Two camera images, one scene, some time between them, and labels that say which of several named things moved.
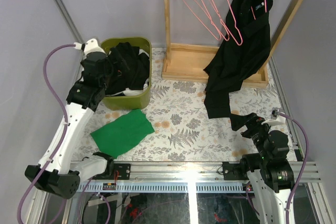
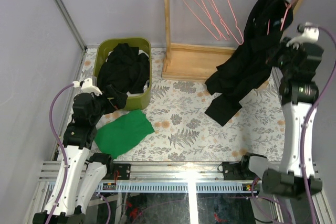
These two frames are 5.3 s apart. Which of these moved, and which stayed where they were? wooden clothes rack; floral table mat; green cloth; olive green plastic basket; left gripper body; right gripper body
Moved: left gripper body; right gripper body
Stayed: green cloth; wooden clothes rack; floral table mat; olive green plastic basket
